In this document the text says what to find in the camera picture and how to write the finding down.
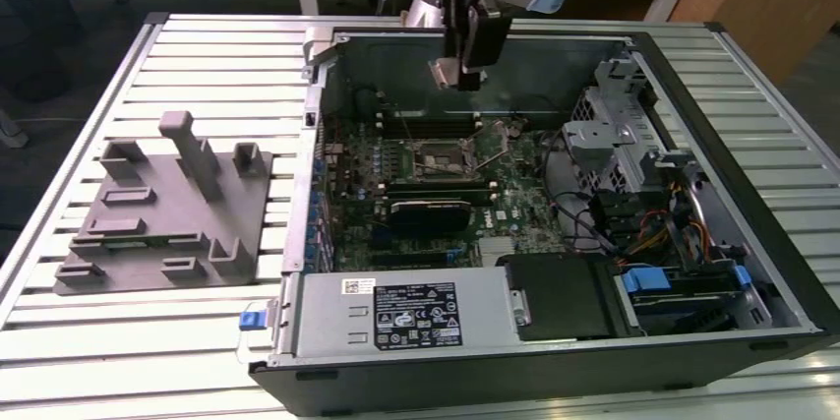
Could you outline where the silver CPU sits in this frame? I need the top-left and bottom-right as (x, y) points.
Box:
(426, 58), (462, 90)

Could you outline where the CPU socket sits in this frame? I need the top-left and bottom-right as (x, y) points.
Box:
(409, 139), (480, 180)

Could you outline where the yellow orange wire bundle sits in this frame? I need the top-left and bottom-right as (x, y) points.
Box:
(616, 181), (714, 264)

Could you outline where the short black expansion slot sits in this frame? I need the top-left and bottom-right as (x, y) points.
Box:
(373, 253), (448, 267)

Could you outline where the silver power supply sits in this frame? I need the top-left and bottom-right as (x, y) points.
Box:
(288, 270), (520, 357)

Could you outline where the brown wooden cabinet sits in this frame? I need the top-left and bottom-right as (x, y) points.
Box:
(672, 0), (840, 85)

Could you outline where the grey stand foot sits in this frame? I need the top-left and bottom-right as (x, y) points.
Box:
(0, 109), (29, 149)

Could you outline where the black open PC case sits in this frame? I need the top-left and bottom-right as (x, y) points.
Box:
(246, 21), (840, 417)

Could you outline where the grey parts rack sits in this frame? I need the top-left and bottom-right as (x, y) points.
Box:
(50, 111), (276, 297)

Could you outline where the black graphics card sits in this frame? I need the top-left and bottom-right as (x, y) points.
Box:
(386, 199), (473, 237)

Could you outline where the silver chip heat sink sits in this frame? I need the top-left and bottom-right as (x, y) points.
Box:
(477, 237), (520, 262)

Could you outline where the green motherboard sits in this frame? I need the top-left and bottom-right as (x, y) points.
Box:
(313, 112), (572, 273)

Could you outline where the green RAM stick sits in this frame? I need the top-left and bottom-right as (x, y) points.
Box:
(72, 237), (198, 249)

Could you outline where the silver metal drive cage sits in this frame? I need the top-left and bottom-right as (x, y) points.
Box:
(561, 58), (664, 195)

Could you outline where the blue case latch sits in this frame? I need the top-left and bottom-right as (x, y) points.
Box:
(238, 309), (272, 332)

